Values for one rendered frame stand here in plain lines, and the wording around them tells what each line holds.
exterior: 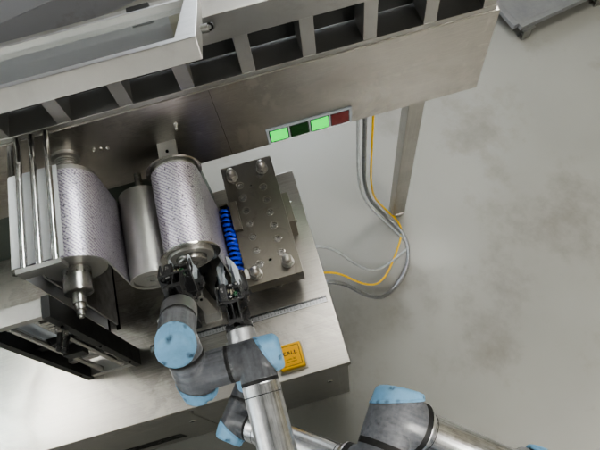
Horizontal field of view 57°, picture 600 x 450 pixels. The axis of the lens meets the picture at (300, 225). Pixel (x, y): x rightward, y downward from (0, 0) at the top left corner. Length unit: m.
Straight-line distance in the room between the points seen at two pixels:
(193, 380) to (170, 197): 0.49
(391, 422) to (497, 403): 1.33
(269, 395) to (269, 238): 0.63
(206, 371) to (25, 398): 0.85
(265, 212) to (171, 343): 0.71
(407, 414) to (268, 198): 0.75
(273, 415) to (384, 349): 1.50
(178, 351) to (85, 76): 0.53
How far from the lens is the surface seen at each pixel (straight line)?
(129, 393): 1.74
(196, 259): 1.38
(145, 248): 1.47
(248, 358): 1.11
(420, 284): 2.66
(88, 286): 1.36
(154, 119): 1.46
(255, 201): 1.68
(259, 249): 1.63
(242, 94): 1.44
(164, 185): 1.45
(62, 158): 1.53
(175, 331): 1.06
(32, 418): 1.86
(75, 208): 1.39
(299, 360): 1.62
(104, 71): 0.77
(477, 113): 3.14
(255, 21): 1.29
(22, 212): 1.38
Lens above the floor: 2.51
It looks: 65 degrees down
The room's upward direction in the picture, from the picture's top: 12 degrees counter-clockwise
